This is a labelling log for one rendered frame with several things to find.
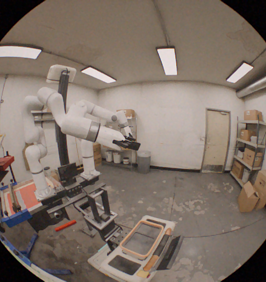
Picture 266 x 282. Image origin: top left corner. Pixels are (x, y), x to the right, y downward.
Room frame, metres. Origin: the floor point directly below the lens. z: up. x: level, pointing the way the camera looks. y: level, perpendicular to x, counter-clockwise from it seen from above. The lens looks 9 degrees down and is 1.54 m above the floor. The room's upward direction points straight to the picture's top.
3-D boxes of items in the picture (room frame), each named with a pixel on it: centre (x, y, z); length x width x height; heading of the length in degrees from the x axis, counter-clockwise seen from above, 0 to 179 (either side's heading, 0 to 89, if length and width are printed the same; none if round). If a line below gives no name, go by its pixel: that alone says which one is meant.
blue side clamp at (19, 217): (0.12, 0.81, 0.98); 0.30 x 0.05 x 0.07; 157
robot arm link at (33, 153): (0.42, 0.58, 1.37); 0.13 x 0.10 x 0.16; 0
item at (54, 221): (0.43, 0.79, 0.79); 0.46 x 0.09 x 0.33; 157
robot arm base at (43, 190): (0.40, 0.57, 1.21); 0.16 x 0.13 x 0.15; 60
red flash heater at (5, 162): (0.61, 2.24, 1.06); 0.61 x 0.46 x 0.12; 37
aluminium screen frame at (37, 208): (0.45, 0.98, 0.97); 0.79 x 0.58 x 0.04; 157
